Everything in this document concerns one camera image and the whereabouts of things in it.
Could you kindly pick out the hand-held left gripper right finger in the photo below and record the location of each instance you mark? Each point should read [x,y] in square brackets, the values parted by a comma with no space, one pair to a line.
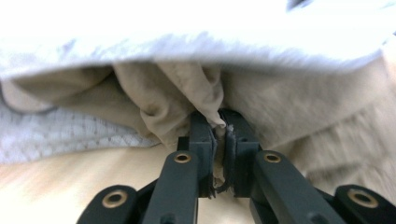
[241,155]

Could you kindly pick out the beige cloth garment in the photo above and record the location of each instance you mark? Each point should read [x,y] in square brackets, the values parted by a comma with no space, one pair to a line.
[295,102]

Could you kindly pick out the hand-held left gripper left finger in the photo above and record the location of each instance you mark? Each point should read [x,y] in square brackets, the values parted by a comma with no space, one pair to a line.
[204,149]

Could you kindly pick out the white cloth garment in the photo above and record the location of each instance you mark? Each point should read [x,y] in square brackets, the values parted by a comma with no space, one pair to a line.
[186,31]

